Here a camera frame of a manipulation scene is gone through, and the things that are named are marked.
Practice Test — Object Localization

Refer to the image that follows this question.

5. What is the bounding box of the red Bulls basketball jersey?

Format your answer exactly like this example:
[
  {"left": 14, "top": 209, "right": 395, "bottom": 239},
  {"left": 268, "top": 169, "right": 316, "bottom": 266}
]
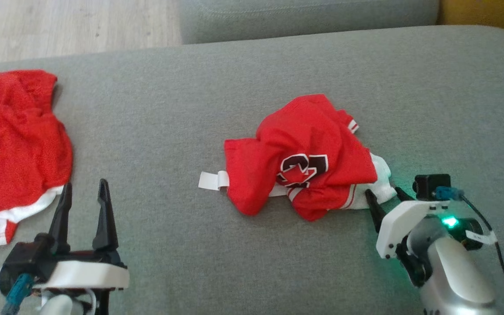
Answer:
[{"left": 198, "top": 94, "right": 398, "bottom": 221}]

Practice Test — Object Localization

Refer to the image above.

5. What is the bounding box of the yellow sofa backrest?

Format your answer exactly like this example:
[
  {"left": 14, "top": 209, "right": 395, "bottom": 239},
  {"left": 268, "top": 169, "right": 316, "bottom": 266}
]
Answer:
[{"left": 438, "top": 0, "right": 504, "bottom": 44}]

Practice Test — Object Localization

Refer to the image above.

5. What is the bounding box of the left arm cable blue plug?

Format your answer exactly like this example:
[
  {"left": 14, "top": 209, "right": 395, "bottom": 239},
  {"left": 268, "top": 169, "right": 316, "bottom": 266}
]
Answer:
[{"left": 0, "top": 273, "right": 34, "bottom": 315}]

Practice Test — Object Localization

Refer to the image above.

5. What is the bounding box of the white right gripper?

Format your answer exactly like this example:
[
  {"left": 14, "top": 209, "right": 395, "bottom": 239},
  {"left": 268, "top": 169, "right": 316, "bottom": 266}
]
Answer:
[{"left": 364, "top": 186, "right": 436, "bottom": 259}]

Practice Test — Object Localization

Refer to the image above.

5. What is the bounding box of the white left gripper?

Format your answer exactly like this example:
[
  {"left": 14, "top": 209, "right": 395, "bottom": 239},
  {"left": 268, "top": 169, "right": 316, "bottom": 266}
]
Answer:
[{"left": 33, "top": 178, "right": 130, "bottom": 315}]

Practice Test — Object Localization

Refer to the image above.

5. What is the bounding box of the large grey sofa seat cushion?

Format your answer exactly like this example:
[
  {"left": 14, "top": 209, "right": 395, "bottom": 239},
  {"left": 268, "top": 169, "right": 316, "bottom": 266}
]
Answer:
[{"left": 0, "top": 25, "right": 504, "bottom": 315}]

